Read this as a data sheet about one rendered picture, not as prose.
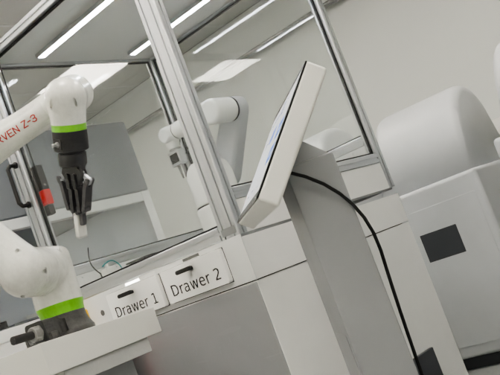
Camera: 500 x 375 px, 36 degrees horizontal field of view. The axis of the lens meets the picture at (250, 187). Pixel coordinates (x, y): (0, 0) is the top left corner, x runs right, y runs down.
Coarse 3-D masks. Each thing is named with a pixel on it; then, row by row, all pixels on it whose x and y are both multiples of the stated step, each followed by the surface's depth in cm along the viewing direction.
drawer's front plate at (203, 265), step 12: (216, 252) 239; (180, 264) 250; (192, 264) 246; (204, 264) 243; (216, 264) 240; (168, 276) 254; (180, 276) 251; (192, 276) 247; (204, 276) 244; (216, 276) 240; (228, 276) 237; (168, 288) 255; (192, 288) 248; (204, 288) 244; (180, 300) 252
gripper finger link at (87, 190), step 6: (84, 186) 206; (90, 186) 207; (84, 192) 206; (90, 192) 207; (84, 198) 207; (90, 198) 208; (84, 204) 207; (90, 204) 209; (84, 210) 208; (90, 210) 210
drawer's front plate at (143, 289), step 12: (156, 276) 259; (132, 288) 267; (144, 288) 263; (156, 288) 259; (108, 300) 276; (120, 300) 272; (132, 300) 268; (144, 300) 264; (156, 300) 260; (120, 312) 273; (132, 312) 269
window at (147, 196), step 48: (96, 0) 261; (48, 48) 281; (96, 48) 265; (144, 48) 250; (96, 96) 269; (144, 96) 253; (48, 144) 290; (96, 144) 273; (144, 144) 257; (48, 192) 295; (96, 192) 277; (144, 192) 260; (192, 192) 246; (96, 240) 281; (144, 240) 264
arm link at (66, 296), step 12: (60, 252) 209; (60, 264) 205; (72, 264) 214; (60, 276) 204; (72, 276) 211; (60, 288) 207; (72, 288) 209; (36, 300) 208; (48, 300) 206; (60, 300) 206; (72, 300) 208; (36, 312) 209; (48, 312) 206; (60, 312) 206
